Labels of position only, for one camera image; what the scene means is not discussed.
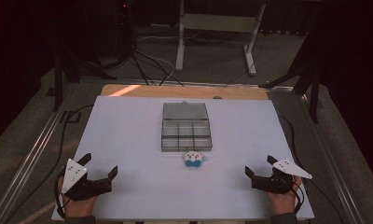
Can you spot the clear plastic compartment box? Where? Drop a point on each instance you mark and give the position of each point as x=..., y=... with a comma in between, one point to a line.
x=186, y=127

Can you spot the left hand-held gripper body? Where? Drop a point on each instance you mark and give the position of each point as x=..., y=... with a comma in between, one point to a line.
x=79, y=183

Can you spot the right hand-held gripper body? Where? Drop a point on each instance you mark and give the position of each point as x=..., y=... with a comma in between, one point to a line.
x=279, y=179

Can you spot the white and blue plush toy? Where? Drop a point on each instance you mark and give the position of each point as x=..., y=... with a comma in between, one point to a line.
x=194, y=159

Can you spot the black stand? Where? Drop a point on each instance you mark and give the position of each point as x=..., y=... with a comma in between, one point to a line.
x=72, y=65
x=302, y=68

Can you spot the person's right hand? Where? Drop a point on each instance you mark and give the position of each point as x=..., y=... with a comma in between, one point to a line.
x=284, y=200

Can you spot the person's left hand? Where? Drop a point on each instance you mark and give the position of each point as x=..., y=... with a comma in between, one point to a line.
x=79, y=203

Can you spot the wooden board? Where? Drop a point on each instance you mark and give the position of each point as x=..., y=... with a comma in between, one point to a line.
x=184, y=91

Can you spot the white table frame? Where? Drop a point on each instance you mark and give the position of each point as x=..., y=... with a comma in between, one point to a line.
x=217, y=34

